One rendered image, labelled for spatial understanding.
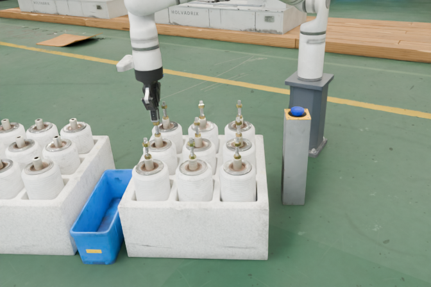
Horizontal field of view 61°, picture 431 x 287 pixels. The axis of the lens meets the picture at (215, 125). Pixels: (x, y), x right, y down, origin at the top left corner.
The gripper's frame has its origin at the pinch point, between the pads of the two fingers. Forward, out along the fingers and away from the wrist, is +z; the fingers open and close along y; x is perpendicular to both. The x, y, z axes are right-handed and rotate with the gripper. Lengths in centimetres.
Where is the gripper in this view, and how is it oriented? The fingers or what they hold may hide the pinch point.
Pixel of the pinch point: (154, 114)
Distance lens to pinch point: 105.6
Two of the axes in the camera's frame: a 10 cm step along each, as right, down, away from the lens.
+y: 0.8, -4.5, 8.9
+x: -10.0, 0.1, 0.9
